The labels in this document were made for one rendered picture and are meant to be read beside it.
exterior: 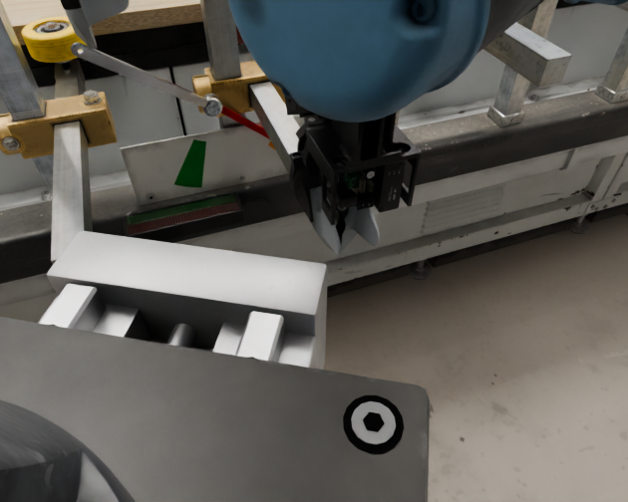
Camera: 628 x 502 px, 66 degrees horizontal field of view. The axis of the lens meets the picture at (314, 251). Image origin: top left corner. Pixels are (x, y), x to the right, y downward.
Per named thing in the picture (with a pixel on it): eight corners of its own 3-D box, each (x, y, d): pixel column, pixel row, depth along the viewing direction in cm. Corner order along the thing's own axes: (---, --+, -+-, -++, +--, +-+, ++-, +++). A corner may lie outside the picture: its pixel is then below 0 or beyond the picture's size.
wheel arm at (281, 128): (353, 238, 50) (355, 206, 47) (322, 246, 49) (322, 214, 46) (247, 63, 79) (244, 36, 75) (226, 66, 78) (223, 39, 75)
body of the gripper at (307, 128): (327, 232, 38) (331, 90, 30) (293, 171, 44) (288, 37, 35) (413, 211, 40) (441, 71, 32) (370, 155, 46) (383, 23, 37)
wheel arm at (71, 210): (100, 279, 47) (86, 249, 44) (63, 289, 46) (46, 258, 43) (87, 83, 76) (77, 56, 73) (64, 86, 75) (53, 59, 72)
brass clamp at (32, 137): (118, 144, 64) (106, 111, 60) (6, 165, 61) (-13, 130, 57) (115, 122, 68) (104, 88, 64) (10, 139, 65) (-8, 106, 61)
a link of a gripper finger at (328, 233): (326, 289, 46) (328, 216, 40) (305, 248, 50) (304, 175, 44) (356, 281, 47) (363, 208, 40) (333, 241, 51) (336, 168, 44)
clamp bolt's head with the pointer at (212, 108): (294, 143, 72) (210, 97, 62) (284, 156, 73) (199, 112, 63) (290, 136, 73) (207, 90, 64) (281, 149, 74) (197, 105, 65)
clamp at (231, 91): (295, 104, 70) (294, 70, 66) (202, 121, 66) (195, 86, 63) (284, 86, 73) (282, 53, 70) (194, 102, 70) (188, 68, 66)
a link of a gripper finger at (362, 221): (356, 281, 47) (363, 208, 40) (333, 241, 51) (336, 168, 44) (385, 273, 48) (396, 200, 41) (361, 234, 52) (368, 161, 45)
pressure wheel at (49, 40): (116, 93, 77) (93, 17, 69) (82, 117, 72) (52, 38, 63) (76, 84, 79) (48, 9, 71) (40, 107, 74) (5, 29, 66)
